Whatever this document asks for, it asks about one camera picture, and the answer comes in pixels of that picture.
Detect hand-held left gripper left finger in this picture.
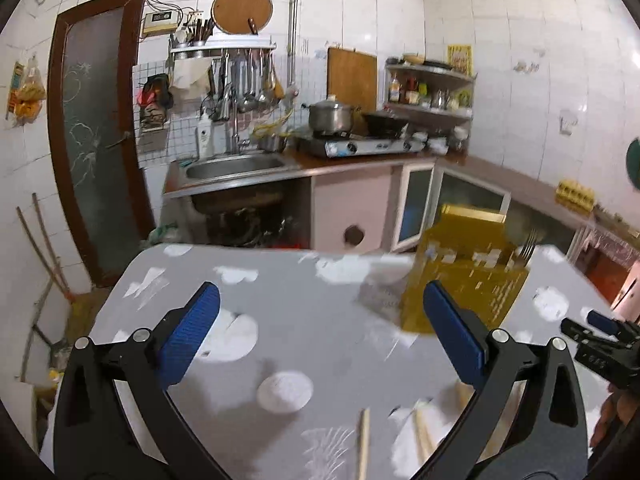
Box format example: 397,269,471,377
52,281,226,480

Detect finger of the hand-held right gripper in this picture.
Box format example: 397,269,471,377
560,317,603,351
586,310,640,343

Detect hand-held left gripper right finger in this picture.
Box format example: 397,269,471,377
415,280,588,480

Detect yellow plastic utensil holder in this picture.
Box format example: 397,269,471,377
400,203,532,336

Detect wooden chopstick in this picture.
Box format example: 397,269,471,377
412,409,437,467
355,408,371,480

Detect row of hanging kitchen utensils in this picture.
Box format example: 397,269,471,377
209,50,287,122

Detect person's right hand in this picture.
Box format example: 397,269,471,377
589,387,640,463

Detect patterned lace cloth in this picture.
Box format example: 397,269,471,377
574,229,640,267

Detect metal fork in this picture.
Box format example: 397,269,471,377
522,228,546,262
509,240,532,270

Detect grey heart-print tablecloth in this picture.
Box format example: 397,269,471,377
40,242,617,480

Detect yellow egg carton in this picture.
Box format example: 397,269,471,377
556,178,598,211

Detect steel sink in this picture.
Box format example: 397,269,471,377
185,152,287,182

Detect kitchen counter cabinet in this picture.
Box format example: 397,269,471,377
161,151,640,288

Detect white soap bottle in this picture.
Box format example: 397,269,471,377
196,112,214,160

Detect stack of white bowls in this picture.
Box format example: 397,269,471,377
410,127,472,154

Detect steel faucet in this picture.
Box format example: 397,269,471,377
226,85,251,156

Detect steel gas stove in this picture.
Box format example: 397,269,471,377
295,131,426,158

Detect brown frosted glass door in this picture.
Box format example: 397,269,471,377
47,0,157,289

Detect black wok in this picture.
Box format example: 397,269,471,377
361,111,412,137

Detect metal corner shelf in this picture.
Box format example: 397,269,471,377
384,62,476,122

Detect red and black hanging item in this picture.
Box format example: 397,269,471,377
139,73,174,132

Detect white hanging cloth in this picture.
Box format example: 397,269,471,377
169,59,212,97

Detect steel pot with lid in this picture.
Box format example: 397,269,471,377
301,98,361,136

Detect rectangular wooden cutting board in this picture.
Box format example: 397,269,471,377
327,46,379,112

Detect yellow hanging bags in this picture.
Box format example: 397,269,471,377
7,56,47,127

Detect knife and utensil holder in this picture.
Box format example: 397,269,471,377
172,14,217,49

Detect round wooden board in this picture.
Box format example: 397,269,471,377
211,0,275,36

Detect green round wall object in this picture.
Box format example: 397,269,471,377
625,137,640,197

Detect wooden-handled broom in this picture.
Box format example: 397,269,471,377
16,192,77,307

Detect yellow hose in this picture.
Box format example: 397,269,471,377
251,107,297,139

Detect yellow wall poster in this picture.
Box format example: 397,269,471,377
446,43,474,76

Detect metal wall rack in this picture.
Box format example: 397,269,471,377
168,42,277,62

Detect beige wall control box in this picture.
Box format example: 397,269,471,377
141,10,180,37

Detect grey wall pipe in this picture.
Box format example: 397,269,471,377
287,0,302,92

